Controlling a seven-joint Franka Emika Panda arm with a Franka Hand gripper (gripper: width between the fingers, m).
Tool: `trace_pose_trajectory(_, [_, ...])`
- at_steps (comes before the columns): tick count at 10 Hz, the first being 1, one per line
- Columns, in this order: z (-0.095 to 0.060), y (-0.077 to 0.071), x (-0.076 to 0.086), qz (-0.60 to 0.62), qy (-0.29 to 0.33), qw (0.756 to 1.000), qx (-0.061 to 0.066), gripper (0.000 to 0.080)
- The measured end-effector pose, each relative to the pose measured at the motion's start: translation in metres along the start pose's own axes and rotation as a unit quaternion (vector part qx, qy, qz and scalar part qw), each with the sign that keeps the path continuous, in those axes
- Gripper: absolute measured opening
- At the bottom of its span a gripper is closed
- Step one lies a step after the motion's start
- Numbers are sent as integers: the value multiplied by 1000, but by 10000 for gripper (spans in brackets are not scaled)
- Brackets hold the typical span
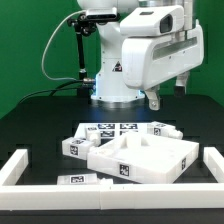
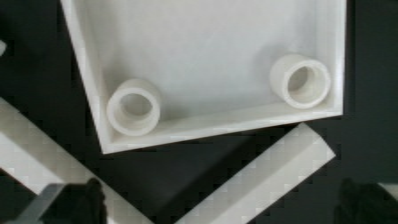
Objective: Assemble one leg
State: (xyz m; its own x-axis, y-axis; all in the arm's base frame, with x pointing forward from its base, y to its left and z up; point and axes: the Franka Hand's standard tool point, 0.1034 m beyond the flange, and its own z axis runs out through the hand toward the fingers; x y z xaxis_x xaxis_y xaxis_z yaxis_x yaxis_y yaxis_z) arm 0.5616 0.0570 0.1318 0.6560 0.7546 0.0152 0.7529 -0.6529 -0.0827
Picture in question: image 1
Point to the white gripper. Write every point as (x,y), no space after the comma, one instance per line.
(147,62)

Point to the white square table top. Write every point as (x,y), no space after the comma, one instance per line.
(144,158)

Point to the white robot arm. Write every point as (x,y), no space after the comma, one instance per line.
(110,87)

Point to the white u-shaped fence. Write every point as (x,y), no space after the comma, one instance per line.
(117,196)

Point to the white marker base plate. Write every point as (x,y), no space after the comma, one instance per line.
(111,130)

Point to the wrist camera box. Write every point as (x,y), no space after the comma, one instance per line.
(153,21)

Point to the black camera stand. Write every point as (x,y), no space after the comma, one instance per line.
(81,50)

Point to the grey camera on stand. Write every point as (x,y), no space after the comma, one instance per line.
(103,14)

